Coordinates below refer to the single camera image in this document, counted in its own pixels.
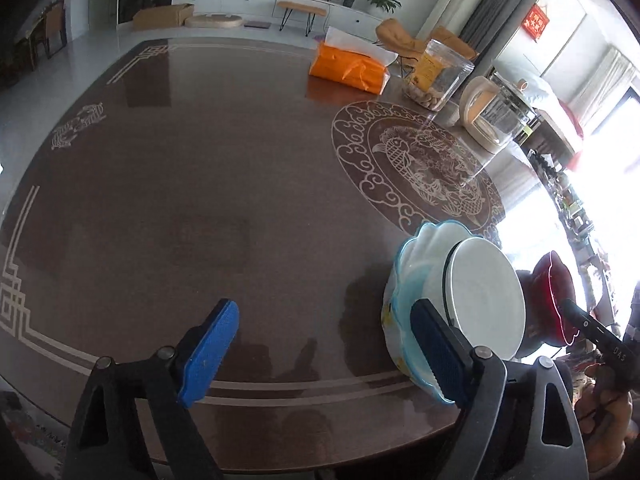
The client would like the wooden bench with hairpin legs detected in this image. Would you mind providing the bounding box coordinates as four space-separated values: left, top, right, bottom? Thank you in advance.
276 0 327 36

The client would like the glass kettle with cream handle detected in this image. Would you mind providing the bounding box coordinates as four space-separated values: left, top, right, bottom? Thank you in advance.
458 70 536 155

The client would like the white television cabinet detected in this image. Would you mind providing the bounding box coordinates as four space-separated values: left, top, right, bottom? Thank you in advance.
172 0 386 44

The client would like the orange tissue pack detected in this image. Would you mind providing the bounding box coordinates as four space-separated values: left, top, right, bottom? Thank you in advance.
308 25 399 95

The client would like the white sheer curtain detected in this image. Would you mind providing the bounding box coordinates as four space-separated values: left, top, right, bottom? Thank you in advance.
579 47 636 134

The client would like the clear plastic snack jar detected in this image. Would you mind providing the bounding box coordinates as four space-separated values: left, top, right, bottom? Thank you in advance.
402 38 475 112

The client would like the person's right hand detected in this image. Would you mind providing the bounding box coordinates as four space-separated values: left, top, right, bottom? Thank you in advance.
574 364 640 477

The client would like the blue and white scalloped plate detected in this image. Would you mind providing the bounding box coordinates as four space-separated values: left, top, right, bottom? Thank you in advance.
382 219 502 406

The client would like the red cloth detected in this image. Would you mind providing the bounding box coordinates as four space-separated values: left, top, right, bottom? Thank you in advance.
557 99 586 171

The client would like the wooden dining chair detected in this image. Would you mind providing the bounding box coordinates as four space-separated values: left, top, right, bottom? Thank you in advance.
22 0 69 69

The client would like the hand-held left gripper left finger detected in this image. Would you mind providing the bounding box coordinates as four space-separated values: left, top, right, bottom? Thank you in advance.
65 299 240 480

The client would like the white pillow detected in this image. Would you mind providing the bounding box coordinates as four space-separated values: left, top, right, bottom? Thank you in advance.
519 72 559 111

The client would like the tray of bottles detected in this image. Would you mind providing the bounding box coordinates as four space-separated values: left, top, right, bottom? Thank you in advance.
529 149 601 241

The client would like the white ribbed bowl dark rim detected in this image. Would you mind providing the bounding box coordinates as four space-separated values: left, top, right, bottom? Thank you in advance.
442 236 527 362

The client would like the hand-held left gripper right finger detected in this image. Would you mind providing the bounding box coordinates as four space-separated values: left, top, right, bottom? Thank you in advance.
410 299 590 480

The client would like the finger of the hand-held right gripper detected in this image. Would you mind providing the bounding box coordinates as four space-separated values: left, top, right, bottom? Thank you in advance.
559 298 604 337

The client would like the round beige floor cushion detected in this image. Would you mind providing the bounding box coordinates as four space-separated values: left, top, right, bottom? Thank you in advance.
184 14 245 30

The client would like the grey curtain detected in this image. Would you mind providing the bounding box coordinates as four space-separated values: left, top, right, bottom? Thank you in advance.
459 0 544 69

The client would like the red wall hanging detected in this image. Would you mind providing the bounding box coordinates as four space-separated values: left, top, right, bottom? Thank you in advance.
521 3 550 43

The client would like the cardboard box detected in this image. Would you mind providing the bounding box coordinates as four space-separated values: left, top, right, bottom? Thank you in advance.
132 3 195 31

